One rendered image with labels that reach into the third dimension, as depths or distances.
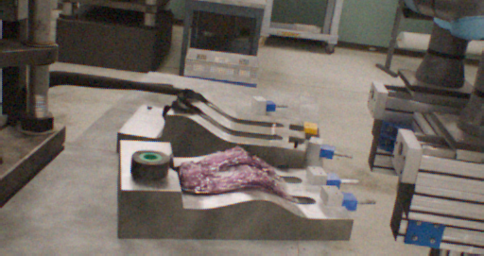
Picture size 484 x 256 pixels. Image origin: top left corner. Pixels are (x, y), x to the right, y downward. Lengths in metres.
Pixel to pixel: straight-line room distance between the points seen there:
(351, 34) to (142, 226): 7.13
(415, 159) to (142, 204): 0.63
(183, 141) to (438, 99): 0.82
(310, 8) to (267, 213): 6.90
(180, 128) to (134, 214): 0.42
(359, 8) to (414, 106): 6.29
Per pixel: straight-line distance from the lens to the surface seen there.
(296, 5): 8.03
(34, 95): 1.75
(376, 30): 8.24
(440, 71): 1.89
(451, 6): 1.17
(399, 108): 1.89
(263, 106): 2.06
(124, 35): 5.50
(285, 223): 1.26
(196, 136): 1.55
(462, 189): 1.47
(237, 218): 1.23
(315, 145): 1.72
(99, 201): 1.36
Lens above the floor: 1.43
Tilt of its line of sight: 19 degrees down
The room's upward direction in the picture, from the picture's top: 8 degrees clockwise
